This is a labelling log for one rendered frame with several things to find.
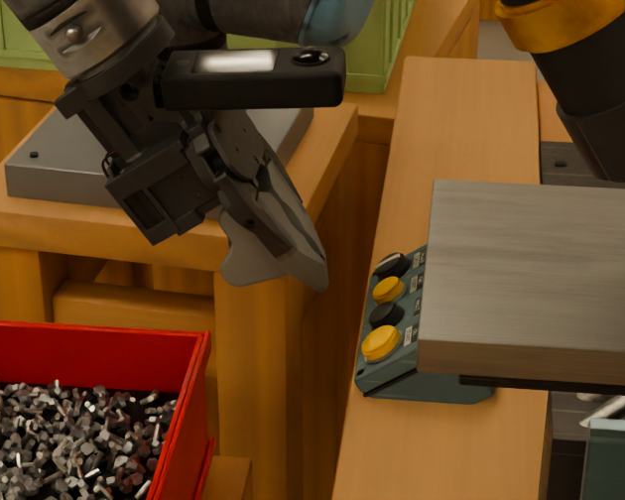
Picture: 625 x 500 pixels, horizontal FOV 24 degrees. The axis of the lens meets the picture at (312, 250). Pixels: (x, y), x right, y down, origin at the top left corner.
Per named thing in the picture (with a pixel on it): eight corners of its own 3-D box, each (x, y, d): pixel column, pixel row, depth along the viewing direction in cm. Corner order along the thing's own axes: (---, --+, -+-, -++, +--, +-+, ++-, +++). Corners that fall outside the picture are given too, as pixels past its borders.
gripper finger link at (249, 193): (278, 236, 97) (200, 137, 94) (299, 224, 96) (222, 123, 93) (268, 271, 93) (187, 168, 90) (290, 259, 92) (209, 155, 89)
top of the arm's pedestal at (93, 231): (-39, 243, 137) (-44, 206, 135) (82, 109, 164) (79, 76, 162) (290, 282, 131) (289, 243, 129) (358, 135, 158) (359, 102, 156)
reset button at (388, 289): (377, 312, 106) (368, 300, 105) (379, 295, 108) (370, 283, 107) (404, 297, 105) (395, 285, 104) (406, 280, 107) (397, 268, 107)
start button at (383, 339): (365, 368, 100) (356, 356, 99) (369, 345, 102) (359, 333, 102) (401, 350, 99) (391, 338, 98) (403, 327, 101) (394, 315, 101)
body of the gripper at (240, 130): (181, 202, 101) (72, 65, 97) (280, 144, 98) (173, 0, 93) (158, 257, 94) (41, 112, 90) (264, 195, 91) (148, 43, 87)
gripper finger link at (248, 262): (269, 317, 100) (189, 216, 97) (339, 279, 98) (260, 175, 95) (263, 341, 97) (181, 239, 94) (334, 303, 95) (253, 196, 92)
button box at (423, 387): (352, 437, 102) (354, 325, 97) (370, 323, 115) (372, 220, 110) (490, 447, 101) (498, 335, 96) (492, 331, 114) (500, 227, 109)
